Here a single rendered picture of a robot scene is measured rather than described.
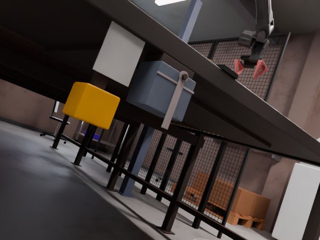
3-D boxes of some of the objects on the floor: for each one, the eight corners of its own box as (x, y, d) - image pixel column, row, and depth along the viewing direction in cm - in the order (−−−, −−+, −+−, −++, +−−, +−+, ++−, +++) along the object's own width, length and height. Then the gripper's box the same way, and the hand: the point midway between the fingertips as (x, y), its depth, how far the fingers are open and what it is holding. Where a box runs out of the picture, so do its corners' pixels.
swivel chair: (59, 140, 623) (74, 104, 631) (68, 145, 582) (84, 107, 590) (35, 133, 588) (51, 95, 595) (44, 138, 547) (60, 97, 555)
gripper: (242, 44, 132) (227, 72, 129) (270, 44, 121) (255, 74, 118) (247, 54, 136) (234, 80, 133) (275, 54, 126) (261, 83, 123)
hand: (245, 76), depth 126 cm, fingers open, 9 cm apart
